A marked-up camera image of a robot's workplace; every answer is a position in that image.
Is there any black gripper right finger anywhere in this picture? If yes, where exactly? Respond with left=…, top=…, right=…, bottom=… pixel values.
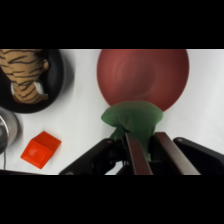
left=153, top=131, right=224, bottom=176

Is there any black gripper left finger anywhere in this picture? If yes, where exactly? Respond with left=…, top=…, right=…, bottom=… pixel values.
left=59, top=131, right=154, bottom=176

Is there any green triangle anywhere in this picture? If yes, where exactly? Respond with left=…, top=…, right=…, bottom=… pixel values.
left=100, top=100, right=165, bottom=162

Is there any black bowl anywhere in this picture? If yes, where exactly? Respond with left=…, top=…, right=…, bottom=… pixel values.
left=0, top=49, right=66, bottom=115

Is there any pink plate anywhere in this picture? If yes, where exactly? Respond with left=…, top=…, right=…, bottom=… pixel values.
left=96, top=49, right=191, bottom=113

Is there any orange block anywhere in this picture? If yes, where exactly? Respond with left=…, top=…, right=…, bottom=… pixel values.
left=20, top=130, right=63, bottom=170

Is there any tiger plush toy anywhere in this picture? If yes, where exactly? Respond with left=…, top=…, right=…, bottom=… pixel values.
left=0, top=49, right=51, bottom=105

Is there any silver metal pot with handle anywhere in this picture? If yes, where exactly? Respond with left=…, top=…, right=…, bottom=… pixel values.
left=0, top=106, right=21, bottom=172

